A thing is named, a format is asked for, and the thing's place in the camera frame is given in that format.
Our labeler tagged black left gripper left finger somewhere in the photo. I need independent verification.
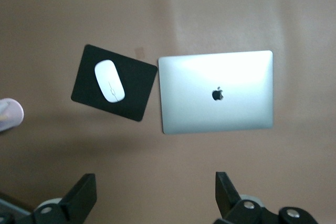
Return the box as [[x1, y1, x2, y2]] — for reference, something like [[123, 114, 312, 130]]
[[0, 173, 98, 224]]

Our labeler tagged black mouse pad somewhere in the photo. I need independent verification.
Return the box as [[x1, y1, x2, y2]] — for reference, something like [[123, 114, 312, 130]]
[[70, 44, 159, 123]]

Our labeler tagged pink translucent pen cup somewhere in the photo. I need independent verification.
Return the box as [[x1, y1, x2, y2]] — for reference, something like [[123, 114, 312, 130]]
[[0, 98, 25, 133]]

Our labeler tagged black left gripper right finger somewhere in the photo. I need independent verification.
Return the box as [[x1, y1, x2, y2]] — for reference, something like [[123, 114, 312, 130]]
[[214, 171, 320, 224]]

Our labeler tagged silver laptop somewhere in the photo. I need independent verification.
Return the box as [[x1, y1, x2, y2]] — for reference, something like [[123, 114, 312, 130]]
[[157, 49, 274, 135]]

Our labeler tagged white computer mouse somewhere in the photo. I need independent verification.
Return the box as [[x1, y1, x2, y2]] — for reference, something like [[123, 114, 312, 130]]
[[94, 60, 125, 103]]

